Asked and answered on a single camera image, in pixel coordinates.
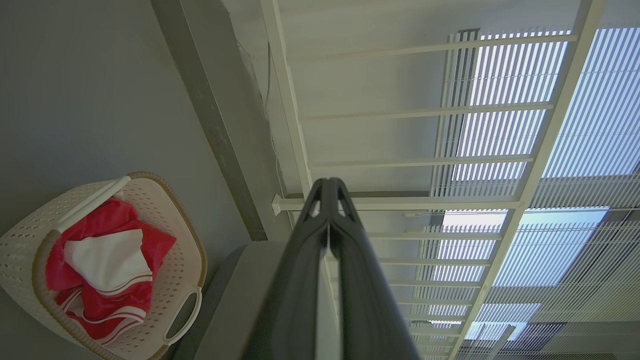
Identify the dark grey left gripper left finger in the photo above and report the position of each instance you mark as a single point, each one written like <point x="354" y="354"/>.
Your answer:
<point x="300" y="280"/>

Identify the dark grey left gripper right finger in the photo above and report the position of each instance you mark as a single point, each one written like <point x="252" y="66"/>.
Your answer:
<point x="365" y="300"/>

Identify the cream perforated plastic laundry basket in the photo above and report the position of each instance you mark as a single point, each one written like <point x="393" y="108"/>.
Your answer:
<point x="170" y="220"/>

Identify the raised grey concrete step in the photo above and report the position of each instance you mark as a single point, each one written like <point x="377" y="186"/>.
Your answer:
<point x="210" y="115"/>

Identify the white wooden railing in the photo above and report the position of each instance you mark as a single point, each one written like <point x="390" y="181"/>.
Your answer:
<point x="287" y="90"/>

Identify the red and white garment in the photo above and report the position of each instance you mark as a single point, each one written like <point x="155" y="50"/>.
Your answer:
<point x="107" y="220"/>

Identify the white window blinds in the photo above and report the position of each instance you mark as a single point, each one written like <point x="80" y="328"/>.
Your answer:
<point x="590" y="125"/>

